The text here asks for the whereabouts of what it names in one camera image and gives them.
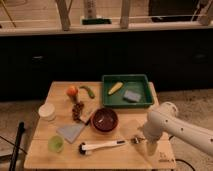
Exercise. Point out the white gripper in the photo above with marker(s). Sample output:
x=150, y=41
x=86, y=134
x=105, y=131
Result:
x=151, y=144

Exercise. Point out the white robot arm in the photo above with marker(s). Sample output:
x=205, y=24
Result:
x=164, y=119

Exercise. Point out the green plastic cup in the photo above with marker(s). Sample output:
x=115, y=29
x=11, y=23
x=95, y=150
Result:
x=55, y=144

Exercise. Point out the white cylindrical cup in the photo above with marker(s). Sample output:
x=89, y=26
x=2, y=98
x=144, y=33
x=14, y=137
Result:
x=47, y=112

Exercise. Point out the dark red bowl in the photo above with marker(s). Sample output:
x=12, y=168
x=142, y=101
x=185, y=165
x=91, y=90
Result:
x=104, y=120

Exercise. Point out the blue sponge in tray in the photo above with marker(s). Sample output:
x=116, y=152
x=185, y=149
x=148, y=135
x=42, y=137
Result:
x=132, y=96

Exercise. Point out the green plastic tray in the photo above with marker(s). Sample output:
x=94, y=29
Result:
x=134, y=82

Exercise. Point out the yellow corn cob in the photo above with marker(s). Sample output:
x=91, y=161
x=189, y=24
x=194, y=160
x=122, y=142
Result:
x=115, y=88

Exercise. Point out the grey blue cloth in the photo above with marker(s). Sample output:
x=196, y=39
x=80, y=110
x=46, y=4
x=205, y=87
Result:
x=71, y=132

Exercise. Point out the brown grape bunch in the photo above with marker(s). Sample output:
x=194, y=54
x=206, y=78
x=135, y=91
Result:
x=77, y=110

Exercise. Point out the green chili pepper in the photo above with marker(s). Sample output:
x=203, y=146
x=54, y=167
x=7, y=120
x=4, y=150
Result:
x=89, y=91

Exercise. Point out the orange fruit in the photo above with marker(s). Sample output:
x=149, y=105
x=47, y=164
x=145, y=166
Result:
x=72, y=91

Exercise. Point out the black pole stand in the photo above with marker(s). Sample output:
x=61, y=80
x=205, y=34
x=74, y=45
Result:
x=16, y=147

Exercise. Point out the green sponge on ledge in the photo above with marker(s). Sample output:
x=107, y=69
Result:
x=96, y=21

